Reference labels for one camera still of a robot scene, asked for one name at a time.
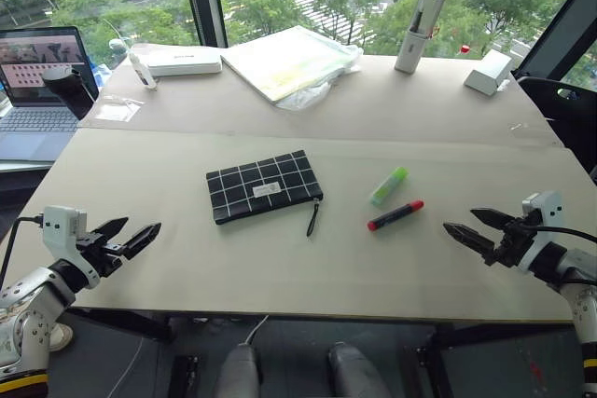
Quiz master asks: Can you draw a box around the white shoe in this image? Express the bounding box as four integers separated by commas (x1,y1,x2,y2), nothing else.
48,323,75,352

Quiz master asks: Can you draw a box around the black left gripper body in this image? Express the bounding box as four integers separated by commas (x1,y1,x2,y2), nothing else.
76,230,125,279

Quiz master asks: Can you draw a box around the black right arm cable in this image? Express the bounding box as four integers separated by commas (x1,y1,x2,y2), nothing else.
531,225,597,246

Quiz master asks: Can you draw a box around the laptop computer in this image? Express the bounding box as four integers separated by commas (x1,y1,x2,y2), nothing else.
0,26,100,164

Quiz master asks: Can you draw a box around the white cable under table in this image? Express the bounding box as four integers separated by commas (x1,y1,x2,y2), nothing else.
243,314,271,346

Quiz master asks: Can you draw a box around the small white bottle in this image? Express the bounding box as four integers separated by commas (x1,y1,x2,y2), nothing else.
128,51,159,90

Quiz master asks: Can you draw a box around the white flat box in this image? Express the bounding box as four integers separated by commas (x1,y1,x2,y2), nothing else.
145,47,223,77

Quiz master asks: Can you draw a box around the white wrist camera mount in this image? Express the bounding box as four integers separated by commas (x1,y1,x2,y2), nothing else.
42,205,101,289
516,190,562,273

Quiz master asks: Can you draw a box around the small white box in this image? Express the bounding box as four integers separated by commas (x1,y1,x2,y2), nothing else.
463,48,514,97

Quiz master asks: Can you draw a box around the green highlighter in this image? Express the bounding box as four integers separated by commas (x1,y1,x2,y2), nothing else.
370,166,410,207

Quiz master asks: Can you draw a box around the white tall pen holder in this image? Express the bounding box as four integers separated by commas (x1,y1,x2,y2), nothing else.
394,0,449,75

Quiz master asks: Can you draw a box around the clear plastic bag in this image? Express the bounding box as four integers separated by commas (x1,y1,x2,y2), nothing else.
95,94,144,122

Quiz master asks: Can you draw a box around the white book in plastic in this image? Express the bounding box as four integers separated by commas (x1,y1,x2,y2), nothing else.
219,25,355,106

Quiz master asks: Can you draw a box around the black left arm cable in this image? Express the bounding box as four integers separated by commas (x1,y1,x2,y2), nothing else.
0,214,46,287

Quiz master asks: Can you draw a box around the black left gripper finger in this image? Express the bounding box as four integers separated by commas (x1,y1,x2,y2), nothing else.
91,216,130,244
107,222,162,262

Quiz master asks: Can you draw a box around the dark rounded robot knee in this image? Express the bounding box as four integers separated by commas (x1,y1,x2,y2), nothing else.
212,342,261,398
327,341,391,398

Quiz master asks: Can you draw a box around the red black marker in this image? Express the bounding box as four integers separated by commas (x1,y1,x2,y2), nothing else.
367,199,425,232

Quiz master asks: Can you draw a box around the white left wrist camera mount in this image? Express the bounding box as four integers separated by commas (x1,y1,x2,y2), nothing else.
42,205,101,289

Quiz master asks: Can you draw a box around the black chair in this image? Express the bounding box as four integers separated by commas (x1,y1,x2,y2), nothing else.
516,75,597,174

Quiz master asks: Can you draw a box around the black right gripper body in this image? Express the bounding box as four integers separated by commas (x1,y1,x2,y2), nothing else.
484,213,538,269

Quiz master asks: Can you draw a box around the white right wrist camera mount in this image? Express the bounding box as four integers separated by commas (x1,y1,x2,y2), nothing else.
516,190,562,273

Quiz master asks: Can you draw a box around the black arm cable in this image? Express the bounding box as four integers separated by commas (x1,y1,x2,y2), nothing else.
531,225,597,246
0,214,46,287

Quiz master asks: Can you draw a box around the black white grid pencil case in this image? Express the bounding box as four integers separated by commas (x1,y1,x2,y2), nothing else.
205,149,325,226

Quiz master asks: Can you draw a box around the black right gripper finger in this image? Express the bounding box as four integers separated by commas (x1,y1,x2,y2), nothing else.
442,222,498,267
469,208,520,232

